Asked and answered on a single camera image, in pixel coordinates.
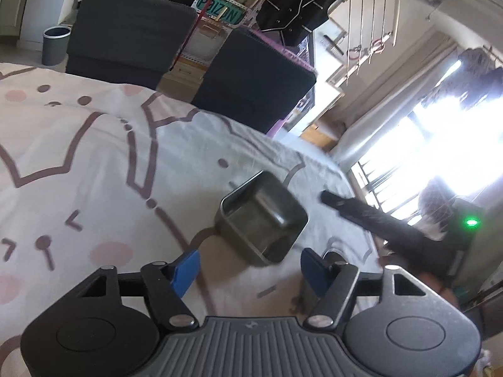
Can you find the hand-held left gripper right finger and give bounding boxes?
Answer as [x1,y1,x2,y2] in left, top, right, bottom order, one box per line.
[301,247,430,329]

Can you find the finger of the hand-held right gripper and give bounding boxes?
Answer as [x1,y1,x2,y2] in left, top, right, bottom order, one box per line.
[320,189,428,251]
[322,249,348,268]

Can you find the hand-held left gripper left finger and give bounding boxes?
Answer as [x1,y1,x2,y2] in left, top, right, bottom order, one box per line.
[75,250,202,333]

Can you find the small steel container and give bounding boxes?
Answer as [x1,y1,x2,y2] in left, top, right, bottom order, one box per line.
[214,170,309,266]

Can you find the black balcony railing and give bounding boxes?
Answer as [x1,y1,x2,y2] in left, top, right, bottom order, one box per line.
[351,157,433,224]

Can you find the cream window curtain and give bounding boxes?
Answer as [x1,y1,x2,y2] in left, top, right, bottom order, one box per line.
[334,27,460,166]

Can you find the bear print tablecloth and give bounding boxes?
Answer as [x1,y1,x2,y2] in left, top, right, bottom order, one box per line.
[0,62,388,377]

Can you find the black hanging t-shirt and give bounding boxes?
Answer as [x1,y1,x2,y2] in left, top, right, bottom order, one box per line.
[422,47,503,107]

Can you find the dark grey chair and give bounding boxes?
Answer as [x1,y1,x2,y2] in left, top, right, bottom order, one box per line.
[65,0,198,91]
[191,27,318,135]

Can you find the black vest white trim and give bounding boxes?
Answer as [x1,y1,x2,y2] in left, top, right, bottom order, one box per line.
[257,0,345,48]

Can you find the teal sign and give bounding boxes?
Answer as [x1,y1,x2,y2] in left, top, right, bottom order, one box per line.
[191,0,244,26]

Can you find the grey trash bin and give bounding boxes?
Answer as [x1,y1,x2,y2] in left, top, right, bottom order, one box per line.
[42,25,72,66]

